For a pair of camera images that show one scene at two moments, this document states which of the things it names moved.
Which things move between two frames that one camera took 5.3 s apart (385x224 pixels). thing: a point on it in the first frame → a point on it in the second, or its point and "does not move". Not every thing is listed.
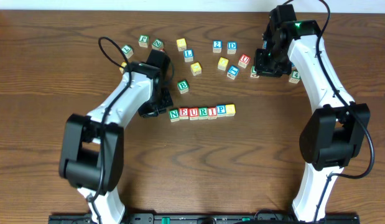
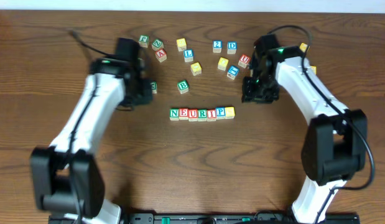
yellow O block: [196, 68] does not move
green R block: [203, 113] does not move
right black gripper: [270, 64] → [256, 93]
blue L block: [188, 55] does not move
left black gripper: [161, 104] → [142, 94]
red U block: [193, 113] does not move
